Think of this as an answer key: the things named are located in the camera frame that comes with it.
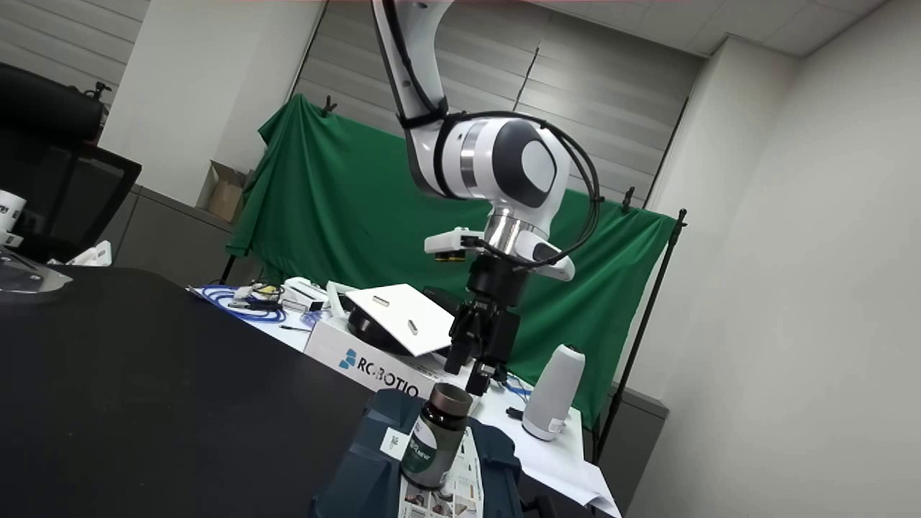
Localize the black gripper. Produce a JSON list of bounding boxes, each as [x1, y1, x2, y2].
[[444, 251, 528, 398]]

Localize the dark green bottle beige cap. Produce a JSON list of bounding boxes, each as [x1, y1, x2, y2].
[[399, 381, 475, 493]]

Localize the small white box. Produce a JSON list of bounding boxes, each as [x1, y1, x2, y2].
[[279, 273, 327, 313]]

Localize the brown cardboard box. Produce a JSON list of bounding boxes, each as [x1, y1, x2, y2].
[[195, 159, 254, 228]]

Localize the white flat panel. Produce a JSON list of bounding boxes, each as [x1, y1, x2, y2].
[[338, 282, 458, 359]]

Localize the black device under panel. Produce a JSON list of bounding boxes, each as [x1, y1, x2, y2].
[[341, 303, 454, 362]]

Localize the white Robotiq carton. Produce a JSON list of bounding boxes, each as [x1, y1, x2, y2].
[[303, 313, 497, 417]]

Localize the white printed leaflet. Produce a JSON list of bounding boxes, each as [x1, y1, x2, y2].
[[379, 427, 482, 518]]

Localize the white table sheet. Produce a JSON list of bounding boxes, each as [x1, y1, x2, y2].
[[190, 282, 621, 516]]

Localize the blue plastic tray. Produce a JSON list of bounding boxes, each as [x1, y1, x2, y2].
[[311, 385, 527, 518]]

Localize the black backdrop stand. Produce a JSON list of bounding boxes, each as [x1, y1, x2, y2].
[[590, 207, 690, 464]]

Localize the green backdrop cloth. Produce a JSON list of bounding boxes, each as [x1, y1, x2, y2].
[[225, 93, 680, 427]]

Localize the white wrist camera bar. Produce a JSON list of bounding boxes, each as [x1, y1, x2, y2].
[[422, 228, 577, 286]]

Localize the blue coiled cable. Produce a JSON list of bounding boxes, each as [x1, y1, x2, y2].
[[199, 282, 291, 326]]

